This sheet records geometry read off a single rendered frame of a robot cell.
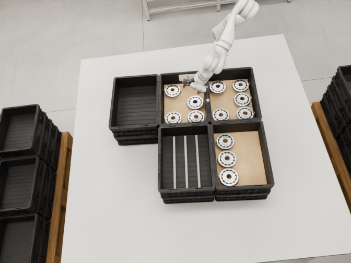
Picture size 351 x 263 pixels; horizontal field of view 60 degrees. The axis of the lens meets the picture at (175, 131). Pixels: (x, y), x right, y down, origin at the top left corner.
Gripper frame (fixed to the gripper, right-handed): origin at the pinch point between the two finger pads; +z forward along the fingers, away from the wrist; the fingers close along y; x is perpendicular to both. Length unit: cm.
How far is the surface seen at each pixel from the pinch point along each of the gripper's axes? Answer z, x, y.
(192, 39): 118, -131, -12
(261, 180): -11, 41, -50
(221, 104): 6.4, -2.9, -23.4
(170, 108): 19.2, 7.1, 5.0
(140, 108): 27.3, 11.4, 22.2
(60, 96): 159, -25, 95
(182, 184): 6, 54, -13
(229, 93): 5.8, -12.4, -26.5
